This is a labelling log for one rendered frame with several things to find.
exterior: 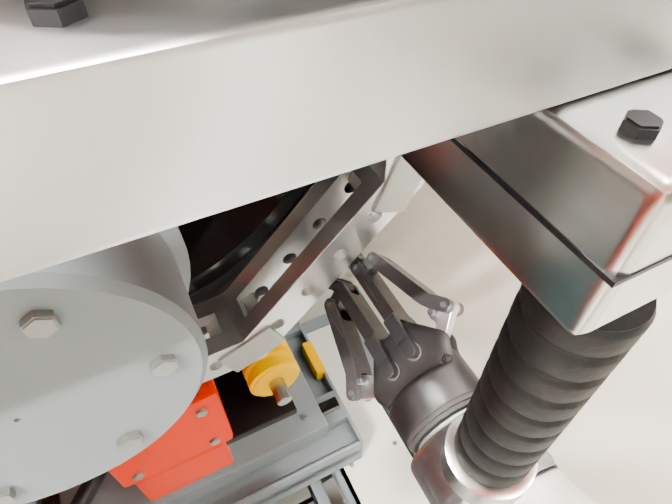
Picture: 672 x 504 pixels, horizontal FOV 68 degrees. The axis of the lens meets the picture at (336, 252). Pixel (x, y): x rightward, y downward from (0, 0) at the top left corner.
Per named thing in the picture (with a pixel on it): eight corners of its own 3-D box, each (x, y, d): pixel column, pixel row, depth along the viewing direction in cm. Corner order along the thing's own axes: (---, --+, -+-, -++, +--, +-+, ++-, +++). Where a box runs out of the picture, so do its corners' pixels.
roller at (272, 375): (227, 231, 74) (220, 202, 69) (311, 402, 56) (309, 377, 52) (188, 244, 72) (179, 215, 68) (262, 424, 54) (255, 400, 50)
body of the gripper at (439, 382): (440, 459, 42) (384, 370, 48) (515, 397, 39) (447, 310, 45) (390, 466, 37) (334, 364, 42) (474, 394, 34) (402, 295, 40)
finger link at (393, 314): (405, 363, 40) (417, 352, 40) (343, 265, 47) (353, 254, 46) (429, 366, 43) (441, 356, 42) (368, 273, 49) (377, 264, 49)
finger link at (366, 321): (422, 373, 43) (411, 384, 44) (358, 283, 50) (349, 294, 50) (397, 370, 40) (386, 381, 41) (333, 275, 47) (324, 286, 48)
